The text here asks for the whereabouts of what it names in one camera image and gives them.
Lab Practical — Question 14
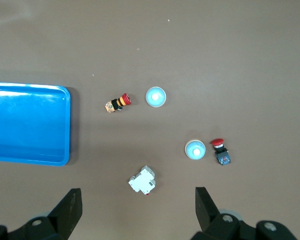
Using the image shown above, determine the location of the blue dome call bell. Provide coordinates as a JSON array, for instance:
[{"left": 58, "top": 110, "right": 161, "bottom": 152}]
[
  {"left": 184, "top": 139, "right": 207, "bottom": 161},
  {"left": 145, "top": 86, "right": 167, "bottom": 109}
]

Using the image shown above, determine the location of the brown table mat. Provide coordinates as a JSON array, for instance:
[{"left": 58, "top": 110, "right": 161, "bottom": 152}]
[{"left": 0, "top": 0, "right": 300, "bottom": 240}]

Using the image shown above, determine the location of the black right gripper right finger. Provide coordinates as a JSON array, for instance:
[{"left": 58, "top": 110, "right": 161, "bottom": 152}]
[{"left": 189, "top": 186, "right": 300, "bottom": 240}]

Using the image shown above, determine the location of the blue plastic tray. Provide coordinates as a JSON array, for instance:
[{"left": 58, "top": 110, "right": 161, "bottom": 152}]
[{"left": 0, "top": 81, "right": 72, "bottom": 167}]

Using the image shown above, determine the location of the red yellow emergency stop button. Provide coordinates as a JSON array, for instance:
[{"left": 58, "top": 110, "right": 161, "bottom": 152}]
[{"left": 104, "top": 93, "right": 132, "bottom": 114}]

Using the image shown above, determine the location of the white circuit breaker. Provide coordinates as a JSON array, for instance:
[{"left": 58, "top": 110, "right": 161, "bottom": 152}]
[{"left": 128, "top": 164, "right": 157, "bottom": 197}]

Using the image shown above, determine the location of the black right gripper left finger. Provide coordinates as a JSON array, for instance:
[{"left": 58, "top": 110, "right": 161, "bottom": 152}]
[{"left": 0, "top": 187, "right": 83, "bottom": 240}]

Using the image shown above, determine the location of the red pushbutton with blue base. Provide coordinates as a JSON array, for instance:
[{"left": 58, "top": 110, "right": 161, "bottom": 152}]
[{"left": 210, "top": 138, "right": 232, "bottom": 167}]

